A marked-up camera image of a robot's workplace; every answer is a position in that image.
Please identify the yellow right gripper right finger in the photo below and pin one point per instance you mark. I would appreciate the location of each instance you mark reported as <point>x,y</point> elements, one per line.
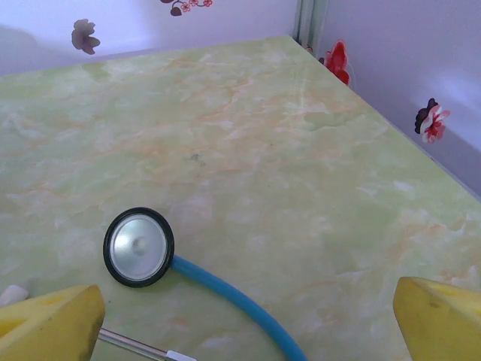
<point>439,323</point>

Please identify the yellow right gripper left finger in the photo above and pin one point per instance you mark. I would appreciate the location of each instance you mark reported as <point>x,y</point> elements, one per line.
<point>49,331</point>

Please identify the blue tube stethoscope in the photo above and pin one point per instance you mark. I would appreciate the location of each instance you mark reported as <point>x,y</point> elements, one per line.
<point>139,248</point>

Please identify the aluminium frame post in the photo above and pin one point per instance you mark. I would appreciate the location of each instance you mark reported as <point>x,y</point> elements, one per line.
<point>309,19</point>

